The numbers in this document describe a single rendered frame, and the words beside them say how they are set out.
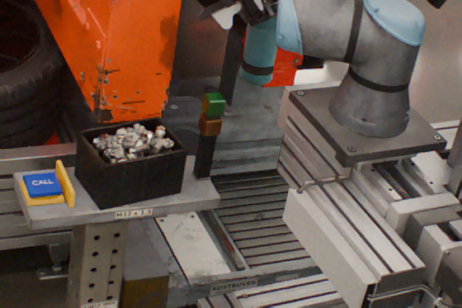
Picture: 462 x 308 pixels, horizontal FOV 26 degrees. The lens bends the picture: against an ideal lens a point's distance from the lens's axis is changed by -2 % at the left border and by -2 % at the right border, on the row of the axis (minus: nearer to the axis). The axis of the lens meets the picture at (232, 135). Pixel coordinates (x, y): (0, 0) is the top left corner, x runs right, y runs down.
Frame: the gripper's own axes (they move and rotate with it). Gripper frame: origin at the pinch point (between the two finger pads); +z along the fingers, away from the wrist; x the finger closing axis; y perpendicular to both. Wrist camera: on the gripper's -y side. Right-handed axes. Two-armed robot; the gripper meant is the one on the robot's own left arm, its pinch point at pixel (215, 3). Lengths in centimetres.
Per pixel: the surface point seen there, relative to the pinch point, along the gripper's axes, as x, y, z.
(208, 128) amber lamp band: 18.9, 22.5, 1.7
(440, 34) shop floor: 122, 39, -204
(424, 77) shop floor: 105, 49, -164
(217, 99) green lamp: 14.6, 17.8, -0.7
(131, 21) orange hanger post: 19.7, -5.2, 6.9
